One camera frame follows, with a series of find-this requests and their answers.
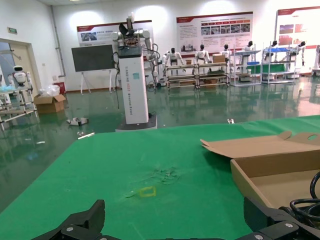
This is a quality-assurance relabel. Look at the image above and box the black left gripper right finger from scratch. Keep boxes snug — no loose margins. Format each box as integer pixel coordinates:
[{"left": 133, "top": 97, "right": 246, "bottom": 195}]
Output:
[{"left": 237, "top": 196, "right": 320, "bottom": 240}]

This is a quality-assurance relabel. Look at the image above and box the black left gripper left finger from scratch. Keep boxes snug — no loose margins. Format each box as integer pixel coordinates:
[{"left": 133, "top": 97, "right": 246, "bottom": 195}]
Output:
[{"left": 32, "top": 199, "right": 106, "bottom": 240}]

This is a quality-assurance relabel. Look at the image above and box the black power cable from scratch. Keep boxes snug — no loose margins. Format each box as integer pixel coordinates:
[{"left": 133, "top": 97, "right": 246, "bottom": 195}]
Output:
[{"left": 289, "top": 169, "right": 320, "bottom": 223}]

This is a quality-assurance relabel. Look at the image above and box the open brown cardboard box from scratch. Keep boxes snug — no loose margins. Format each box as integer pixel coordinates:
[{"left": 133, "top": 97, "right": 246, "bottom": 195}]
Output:
[{"left": 199, "top": 130, "right": 320, "bottom": 226}]

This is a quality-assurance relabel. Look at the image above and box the open cardboard box with flaps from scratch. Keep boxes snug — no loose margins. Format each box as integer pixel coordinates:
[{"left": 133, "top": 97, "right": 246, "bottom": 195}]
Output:
[{"left": 33, "top": 93, "right": 67, "bottom": 115}]

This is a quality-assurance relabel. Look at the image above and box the green table cloth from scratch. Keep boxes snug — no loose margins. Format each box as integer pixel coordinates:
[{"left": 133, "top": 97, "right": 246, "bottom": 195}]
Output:
[{"left": 0, "top": 115, "right": 320, "bottom": 240}]

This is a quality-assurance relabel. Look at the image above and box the white strip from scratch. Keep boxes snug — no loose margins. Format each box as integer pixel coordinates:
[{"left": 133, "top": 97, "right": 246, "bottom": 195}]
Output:
[{"left": 77, "top": 131, "right": 96, "bottom": 140}]

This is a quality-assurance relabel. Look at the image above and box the grey floor debris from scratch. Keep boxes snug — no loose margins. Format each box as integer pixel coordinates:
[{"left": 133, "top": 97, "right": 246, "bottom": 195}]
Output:
[{"left": 66, "top": 116, "right": 90, "bottom": 127}]

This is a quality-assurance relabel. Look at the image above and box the clear plastic bag pile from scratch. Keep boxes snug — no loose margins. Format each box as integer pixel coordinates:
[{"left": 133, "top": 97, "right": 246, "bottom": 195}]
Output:
[{"left": 37, "top": 84, "right": 61, "bottom": 98}]

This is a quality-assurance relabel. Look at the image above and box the red bin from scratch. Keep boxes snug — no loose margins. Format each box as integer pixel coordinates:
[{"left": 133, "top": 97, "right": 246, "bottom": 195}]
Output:
[{"left": 52, "top": 81, "right": 66, "bottom": 95}]

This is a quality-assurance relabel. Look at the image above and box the green panel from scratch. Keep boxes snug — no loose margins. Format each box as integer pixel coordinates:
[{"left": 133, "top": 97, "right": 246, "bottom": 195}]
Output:
[{"left": 262, "top": 63, "right": 286, "bottom": 74}]

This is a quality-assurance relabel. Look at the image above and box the small white round-head robot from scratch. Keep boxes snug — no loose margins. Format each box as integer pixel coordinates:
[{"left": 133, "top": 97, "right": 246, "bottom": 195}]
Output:
[{"left": 7, "top": 65, "right": 33, "bottom": 88}]

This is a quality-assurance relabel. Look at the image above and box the dark screen on stand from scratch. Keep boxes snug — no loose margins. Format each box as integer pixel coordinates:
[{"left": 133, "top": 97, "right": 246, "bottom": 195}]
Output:
[{"left": 71, "top": 44, "right": 116, "bottom": 95}]

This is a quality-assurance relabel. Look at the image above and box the white shelf with blue trays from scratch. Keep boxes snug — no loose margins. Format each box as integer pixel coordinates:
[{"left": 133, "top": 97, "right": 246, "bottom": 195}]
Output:
[{"left": 261, "top": 42, "right": 300, "bottom": 85}]

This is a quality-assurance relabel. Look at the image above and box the white metal shelf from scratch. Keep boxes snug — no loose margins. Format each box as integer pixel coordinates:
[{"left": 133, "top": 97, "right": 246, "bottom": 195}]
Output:
[{"left": 229, "top": 43, "right": 263, "bottom": 87}]

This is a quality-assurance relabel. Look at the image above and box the white black humanoid robot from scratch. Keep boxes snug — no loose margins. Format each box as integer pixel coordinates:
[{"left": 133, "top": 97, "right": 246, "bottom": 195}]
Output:
[
  {"left": 161, "top": 47, "right": 186, "bottom": 67},
  {"left": 241, "top": 40, "right": 255, "bottom": 73},
  {"left": 219, "top": 43, "right": 233, "bottom": 62},
  {"left": 263, "top": 39, "right": 278, "bottom": 62},
  {"left": 291, "top": 41, "right": 307, "bottom": 67},
  {"left": 193, "top": 44, "right": 212, "bottom": 65}
]

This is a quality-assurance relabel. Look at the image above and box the white poster with red photos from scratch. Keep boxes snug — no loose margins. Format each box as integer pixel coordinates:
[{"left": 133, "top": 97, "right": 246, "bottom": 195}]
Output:
[{"left": 274, "top": 6, "right": 320, "bottom": 50}]

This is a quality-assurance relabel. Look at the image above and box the white pipe frame rack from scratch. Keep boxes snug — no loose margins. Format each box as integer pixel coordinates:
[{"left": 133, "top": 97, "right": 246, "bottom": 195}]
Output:
[{"left": 0, "top": 84, "right": 40, "bottom": 131}]

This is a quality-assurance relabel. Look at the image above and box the pipe frame workbench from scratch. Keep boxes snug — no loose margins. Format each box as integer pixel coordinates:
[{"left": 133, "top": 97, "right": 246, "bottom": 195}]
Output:
[
  {"left": 196, "top": 61, "right": 230, "bottom": 88},
  {"left": 165, "top": 63, "right": 200, "bottom": 89}
]

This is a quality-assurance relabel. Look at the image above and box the white wall pipe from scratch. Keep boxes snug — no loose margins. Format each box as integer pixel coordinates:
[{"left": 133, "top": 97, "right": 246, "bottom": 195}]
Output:
[{"left": 51, "top": 0, "right": 66, "bottom": 78}]

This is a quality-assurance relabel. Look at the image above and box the beige door with frame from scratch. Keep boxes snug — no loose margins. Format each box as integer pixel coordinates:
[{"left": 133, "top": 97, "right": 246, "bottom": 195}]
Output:
[{"left": 0, "top": 38, "right": 41, "bottom": 96}]

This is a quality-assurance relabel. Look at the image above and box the wide white red wall poster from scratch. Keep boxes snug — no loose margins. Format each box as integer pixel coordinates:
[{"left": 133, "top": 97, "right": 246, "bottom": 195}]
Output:
[{"left": 176, "top": 11, "right": 254, "bottom": 55}]

